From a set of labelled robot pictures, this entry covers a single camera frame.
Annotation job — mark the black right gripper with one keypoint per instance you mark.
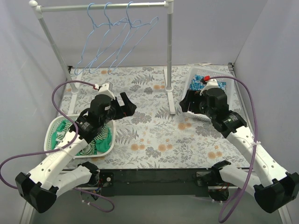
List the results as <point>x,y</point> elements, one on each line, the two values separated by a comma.
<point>193,102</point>

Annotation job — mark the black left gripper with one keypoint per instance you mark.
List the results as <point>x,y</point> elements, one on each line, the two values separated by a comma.
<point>119,108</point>

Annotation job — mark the blue wire hanger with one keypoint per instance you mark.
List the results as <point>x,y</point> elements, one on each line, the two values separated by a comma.
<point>114,40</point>
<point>94,41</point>
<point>133,39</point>

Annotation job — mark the green striped tank top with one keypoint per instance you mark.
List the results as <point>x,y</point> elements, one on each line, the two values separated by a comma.
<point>100,137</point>

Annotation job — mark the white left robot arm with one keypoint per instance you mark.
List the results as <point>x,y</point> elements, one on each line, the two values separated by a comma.
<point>42,185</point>

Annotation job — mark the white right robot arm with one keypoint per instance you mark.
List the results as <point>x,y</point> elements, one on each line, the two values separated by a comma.
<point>272,186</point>

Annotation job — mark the blue floral garment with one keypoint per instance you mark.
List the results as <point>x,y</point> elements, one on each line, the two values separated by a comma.
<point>197,85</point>

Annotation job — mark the floral table cloth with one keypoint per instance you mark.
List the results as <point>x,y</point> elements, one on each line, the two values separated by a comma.
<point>153,137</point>

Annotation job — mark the green shirt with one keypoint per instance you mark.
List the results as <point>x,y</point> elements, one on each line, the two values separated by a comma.
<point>102,144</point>

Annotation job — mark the white left laundry basket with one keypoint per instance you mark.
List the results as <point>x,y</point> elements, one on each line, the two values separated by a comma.
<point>99,147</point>

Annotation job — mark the white clothes rack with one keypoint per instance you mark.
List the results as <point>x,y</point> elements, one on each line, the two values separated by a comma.
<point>38,11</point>

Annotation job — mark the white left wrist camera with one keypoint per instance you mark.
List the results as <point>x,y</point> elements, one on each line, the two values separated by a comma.
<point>105,89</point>

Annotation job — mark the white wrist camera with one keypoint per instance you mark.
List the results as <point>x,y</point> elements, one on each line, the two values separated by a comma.
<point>105,89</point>
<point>209,83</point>

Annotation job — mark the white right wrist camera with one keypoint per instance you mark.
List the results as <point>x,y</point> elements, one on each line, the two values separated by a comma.
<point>209,83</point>

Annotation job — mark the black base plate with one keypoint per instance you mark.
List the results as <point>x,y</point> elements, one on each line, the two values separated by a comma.
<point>196,182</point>

